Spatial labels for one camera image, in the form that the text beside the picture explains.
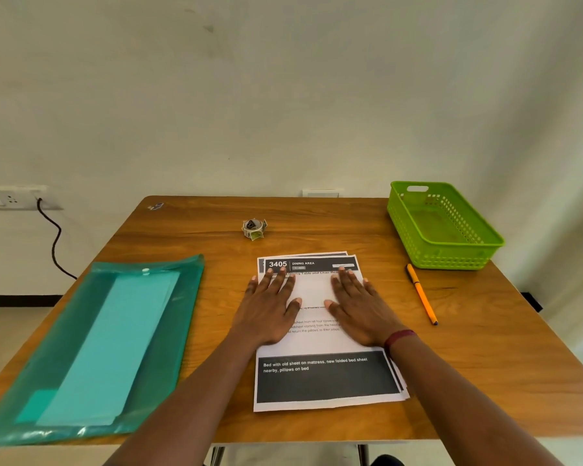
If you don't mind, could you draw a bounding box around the orange pen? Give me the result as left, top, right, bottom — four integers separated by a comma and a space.
406, 263, 439, 327

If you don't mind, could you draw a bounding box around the black skirting board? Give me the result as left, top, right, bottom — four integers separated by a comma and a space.
0, 291, 544, 314

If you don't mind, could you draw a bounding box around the green plastic basket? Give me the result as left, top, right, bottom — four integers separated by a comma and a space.
386, 181, 506, 271

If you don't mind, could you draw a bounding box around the white wall socket panel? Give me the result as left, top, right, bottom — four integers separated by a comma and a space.
0, 186, 64, 211

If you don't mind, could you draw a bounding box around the green translucent plastic folder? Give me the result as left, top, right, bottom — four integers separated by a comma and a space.
0, 254, 205, 449

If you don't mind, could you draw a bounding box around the person's right forearm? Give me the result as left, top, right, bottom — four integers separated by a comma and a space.
386, 334, 564, 466

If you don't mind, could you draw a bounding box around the person's left forearm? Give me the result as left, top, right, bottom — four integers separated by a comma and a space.
104, 334, 268, 466

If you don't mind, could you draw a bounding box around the dark red wrist band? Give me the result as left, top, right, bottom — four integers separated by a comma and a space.
382, 328, 418, 357

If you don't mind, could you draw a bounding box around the black power cable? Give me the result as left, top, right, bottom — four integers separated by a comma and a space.
36, 197, 78, 281

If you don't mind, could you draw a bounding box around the small clear tape roll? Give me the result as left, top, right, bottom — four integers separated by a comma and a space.
241, 217, 268, 242

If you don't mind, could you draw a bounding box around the person's right hand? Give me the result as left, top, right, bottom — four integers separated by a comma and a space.
324, 266, 409, 349

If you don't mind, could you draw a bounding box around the person's left hand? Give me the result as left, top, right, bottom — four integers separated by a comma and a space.
229, 266, 303, 346

